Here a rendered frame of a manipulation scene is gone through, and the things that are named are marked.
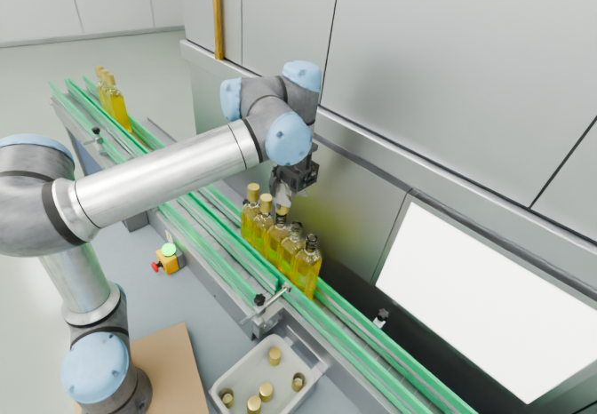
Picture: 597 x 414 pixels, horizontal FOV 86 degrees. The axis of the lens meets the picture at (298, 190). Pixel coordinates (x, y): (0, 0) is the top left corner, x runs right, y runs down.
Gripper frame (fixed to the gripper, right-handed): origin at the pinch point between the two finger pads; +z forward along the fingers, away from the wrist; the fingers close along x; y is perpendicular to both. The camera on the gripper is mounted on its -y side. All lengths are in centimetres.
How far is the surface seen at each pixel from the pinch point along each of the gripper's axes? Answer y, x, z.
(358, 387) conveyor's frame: 38, -7, 34
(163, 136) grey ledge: -96, 14, 31
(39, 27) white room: -586, 71, 95
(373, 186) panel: 17.8, 11.7, -10.1
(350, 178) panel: 11.2, 11.8, -8.5
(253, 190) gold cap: -10.4, -1.2, 2.7
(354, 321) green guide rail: 28.0, 3.1, 26.9
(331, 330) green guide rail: 25.9, -4.6, 25.0
